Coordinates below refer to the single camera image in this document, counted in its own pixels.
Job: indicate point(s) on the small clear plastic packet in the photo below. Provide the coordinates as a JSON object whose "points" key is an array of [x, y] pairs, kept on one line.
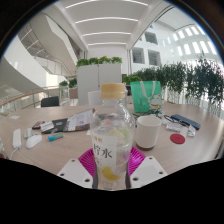
{"points": [[191, 131]]}

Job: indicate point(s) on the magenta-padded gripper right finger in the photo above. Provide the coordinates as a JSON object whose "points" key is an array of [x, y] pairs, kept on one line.
{"points": [[146, 170]]}

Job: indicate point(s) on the small white charger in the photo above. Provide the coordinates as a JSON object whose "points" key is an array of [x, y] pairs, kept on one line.
{"points": [[27, 133]]}

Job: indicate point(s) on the open printed magazine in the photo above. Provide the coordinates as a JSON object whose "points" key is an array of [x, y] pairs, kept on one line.
{"points": [[80, 120]]}

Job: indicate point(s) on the white power strip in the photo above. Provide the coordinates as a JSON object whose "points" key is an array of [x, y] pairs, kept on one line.
{"points": [[17, 138]]}

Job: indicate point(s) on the dark blue keyboard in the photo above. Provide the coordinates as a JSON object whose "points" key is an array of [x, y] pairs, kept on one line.
{"points": [[186, 121]]}

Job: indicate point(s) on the planter box with plants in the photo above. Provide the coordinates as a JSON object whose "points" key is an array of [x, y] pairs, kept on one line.
{"points": [[71, 88]]}

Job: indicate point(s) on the dark smartphone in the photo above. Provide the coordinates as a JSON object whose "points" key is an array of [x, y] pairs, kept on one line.
{"points": [[37, 125]]}

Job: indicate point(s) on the flat round red coaster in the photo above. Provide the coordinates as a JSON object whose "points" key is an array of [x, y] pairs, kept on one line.
{"points": [[177, 138]]}

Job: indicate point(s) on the white flat packet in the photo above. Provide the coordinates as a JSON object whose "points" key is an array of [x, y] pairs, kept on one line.
{"points": [[173, 127]]}

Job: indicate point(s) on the green plants on cabinet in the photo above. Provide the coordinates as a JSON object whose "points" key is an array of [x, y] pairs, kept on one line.
{"points": [[98, 60]]}

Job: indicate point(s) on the row of green hedge plants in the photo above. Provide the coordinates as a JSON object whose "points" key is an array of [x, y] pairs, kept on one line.
{"points": [[190, 78]]}

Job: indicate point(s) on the clear lemon water bottle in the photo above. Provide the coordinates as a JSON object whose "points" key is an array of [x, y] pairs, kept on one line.
{"points": [[111, 133]]}

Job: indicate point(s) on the white paper slip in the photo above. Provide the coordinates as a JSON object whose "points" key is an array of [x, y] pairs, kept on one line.
{"points": [[15, 117]]}

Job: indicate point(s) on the white card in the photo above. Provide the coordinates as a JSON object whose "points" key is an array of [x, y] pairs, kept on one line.
{"points": [[47, 126]]}

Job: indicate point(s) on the white cup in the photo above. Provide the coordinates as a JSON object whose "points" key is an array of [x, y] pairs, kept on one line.
{"points": [[148, 131]]}

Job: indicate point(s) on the white cabinet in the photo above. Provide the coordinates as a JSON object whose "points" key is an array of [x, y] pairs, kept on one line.
{"points": [[96, 81]]}

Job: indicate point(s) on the green tote bag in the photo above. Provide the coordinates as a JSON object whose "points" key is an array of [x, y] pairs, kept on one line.
{"points": [[145, 96]]}

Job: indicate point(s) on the black chair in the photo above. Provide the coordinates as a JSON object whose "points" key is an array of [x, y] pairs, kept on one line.
{"points": [[50, 101]]}

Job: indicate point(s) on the white computer mouse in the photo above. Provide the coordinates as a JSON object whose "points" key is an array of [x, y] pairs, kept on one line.
{"points": [[33, 141]]}

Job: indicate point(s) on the ceiling strip lights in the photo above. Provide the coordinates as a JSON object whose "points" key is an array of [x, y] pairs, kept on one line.
{"points": [[106, 19]]}

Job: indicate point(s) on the black notebook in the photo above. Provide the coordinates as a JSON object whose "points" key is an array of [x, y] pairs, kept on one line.
{"points": [[60, 125]]}

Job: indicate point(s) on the teal marker pen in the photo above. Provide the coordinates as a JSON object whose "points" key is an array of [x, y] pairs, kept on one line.
{"points": [[55, 137]]}

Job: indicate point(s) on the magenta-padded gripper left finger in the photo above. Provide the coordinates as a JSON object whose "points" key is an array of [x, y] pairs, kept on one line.
{"points": [[75, 171]]}

